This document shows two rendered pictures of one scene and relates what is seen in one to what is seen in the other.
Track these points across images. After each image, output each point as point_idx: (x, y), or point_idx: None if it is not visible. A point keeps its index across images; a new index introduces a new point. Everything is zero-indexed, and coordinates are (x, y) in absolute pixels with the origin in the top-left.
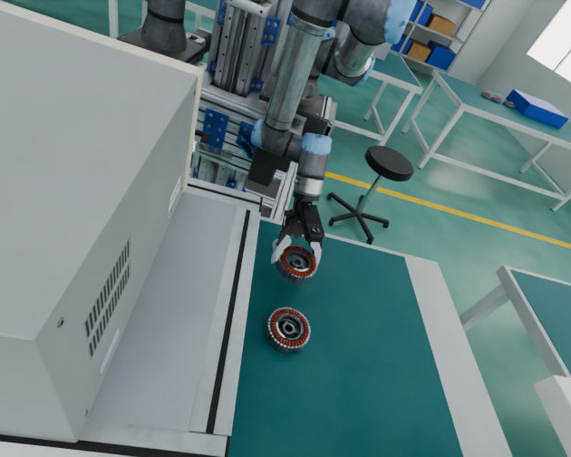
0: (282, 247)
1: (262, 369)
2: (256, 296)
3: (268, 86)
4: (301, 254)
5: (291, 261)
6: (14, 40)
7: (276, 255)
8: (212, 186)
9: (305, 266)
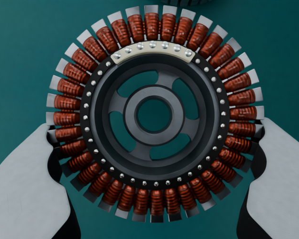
0: (293, 172)
1: None
2: (250, 59)
3: None
4: (125, 165)
5: (182, 121)
6: None
7: (284, 133)
8: None
9: (106, 111)
